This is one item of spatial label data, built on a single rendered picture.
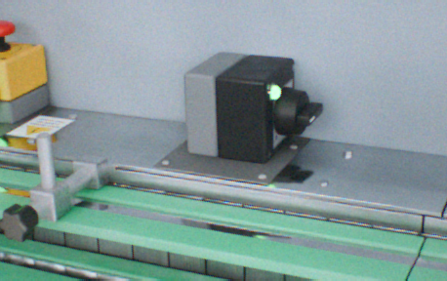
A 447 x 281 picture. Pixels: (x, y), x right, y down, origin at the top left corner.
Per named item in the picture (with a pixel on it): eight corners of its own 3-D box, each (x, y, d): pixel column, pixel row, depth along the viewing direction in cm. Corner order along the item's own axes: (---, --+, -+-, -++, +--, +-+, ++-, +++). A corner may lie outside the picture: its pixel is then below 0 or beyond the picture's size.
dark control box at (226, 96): (222, 125, 88) (185, 154, 81) (220, 49, 85) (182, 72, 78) (299, 135, 85) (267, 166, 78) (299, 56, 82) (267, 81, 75)
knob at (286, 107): (290, 125, 82) (324, 130, 81) (273, 141, 79) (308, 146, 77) (290, 80, 81) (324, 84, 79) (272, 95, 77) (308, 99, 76)
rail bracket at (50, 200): (82, 177, 81) (-7, 238, 70) (74, 102, 79) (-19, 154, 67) (118, 182, 80) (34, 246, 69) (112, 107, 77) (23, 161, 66)
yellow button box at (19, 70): (2, 98, 98) (-41, 118, 92) (-6, 34, 96) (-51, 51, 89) (53, 103, 96) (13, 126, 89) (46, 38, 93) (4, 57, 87)
